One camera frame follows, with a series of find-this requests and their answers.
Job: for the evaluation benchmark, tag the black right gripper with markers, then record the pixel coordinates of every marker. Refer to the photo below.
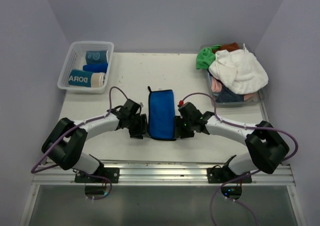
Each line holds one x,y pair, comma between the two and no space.
178,129

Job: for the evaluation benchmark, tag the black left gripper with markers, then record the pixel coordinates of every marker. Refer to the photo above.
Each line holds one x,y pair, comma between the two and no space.
142,128

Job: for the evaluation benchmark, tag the blue microfiber towel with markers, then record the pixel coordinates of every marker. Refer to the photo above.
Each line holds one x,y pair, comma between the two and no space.
161,115

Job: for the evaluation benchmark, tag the teal beige cartoon towel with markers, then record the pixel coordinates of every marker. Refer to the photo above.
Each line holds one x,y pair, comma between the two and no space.
81,78

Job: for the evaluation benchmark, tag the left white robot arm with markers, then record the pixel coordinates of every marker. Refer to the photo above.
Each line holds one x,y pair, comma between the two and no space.
64,146

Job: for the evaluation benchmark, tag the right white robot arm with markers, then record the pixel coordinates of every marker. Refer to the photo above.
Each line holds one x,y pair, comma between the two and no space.
266,148

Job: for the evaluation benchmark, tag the dark blue towel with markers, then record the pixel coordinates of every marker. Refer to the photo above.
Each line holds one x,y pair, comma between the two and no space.
227,96

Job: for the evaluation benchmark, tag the rolled blue towel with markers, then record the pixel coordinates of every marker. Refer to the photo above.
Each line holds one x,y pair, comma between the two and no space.
96,68

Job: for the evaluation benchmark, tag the green towel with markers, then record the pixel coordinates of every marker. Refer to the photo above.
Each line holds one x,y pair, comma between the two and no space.
206,56

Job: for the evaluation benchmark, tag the rolled teal towel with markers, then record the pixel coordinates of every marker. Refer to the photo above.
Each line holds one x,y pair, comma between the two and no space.
96,57

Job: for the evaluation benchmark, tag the white towel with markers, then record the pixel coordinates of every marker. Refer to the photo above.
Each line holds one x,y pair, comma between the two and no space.
239,71

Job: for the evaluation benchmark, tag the clear plastic towel bin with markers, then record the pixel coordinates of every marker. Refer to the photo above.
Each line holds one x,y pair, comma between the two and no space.
259,96

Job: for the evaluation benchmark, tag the white plastic basket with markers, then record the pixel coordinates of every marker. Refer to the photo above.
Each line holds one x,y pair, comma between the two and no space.
75,59

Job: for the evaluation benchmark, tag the brown towel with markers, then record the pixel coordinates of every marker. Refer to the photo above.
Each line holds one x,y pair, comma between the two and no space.
230,47

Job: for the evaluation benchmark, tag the aluminium mounting rail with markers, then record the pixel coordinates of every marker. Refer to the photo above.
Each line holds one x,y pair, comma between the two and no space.
138,173

